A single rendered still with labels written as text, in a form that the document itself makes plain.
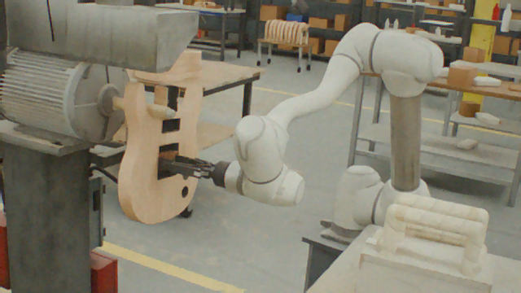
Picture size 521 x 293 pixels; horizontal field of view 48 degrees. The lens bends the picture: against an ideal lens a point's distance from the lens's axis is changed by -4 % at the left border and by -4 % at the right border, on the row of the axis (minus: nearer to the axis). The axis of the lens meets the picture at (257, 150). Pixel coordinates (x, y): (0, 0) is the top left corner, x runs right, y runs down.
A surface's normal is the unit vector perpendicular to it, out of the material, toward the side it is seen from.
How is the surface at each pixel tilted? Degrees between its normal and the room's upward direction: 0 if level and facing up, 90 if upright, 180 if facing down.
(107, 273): 90
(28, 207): 90
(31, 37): 90
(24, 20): 90
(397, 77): 117
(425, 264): 0
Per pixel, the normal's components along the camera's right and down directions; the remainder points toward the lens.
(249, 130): -0.29, -0.51
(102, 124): 0.84, 0.33
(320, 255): -0.57, 0.19
